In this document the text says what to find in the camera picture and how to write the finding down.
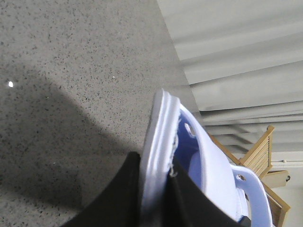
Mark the wooden folding chair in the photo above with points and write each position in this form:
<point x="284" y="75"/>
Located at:
<point x="258" y="159"/>

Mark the pale grey-green curtain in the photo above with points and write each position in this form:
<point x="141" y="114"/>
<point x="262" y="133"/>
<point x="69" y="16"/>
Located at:
<point x="243" y="60"/>

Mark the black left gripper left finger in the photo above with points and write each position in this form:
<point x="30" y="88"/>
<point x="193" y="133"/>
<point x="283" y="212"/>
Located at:
<point x="117" y="205"/>

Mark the light blue slipper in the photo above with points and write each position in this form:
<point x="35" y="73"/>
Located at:
<point x="175" y="138"/>
<point x="246" y="180"/>

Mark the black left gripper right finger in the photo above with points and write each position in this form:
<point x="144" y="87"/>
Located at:
<point x="191" y="208"/>

